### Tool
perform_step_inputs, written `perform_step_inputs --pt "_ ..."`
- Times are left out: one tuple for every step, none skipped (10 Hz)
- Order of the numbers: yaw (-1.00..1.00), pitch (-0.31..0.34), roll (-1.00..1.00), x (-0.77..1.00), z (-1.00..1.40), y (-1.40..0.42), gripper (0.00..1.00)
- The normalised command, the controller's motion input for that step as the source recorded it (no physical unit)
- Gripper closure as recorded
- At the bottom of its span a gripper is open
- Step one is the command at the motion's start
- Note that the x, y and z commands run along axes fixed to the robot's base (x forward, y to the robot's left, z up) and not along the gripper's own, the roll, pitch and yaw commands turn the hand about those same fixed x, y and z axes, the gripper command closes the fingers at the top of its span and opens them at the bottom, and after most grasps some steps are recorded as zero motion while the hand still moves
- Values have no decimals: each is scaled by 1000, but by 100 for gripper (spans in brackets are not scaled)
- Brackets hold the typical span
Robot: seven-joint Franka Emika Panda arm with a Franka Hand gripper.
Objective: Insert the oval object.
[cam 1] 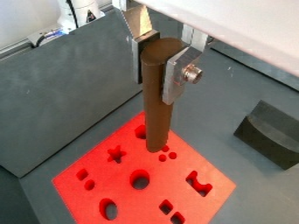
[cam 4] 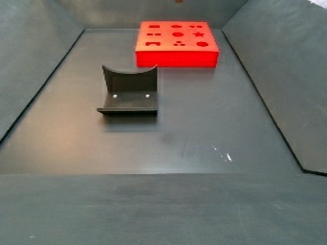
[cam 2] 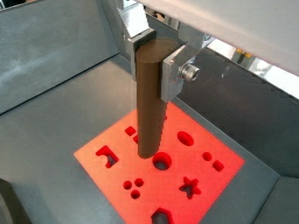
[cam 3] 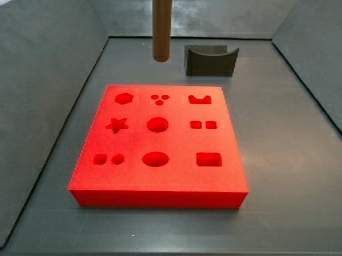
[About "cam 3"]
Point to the black curved peg holder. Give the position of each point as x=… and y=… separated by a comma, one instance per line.
x=210, y=60

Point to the red shape-sorting block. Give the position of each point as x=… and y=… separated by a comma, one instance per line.
x=161, y=150

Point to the brown oval peg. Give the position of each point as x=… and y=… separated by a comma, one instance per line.
x=162, y=11

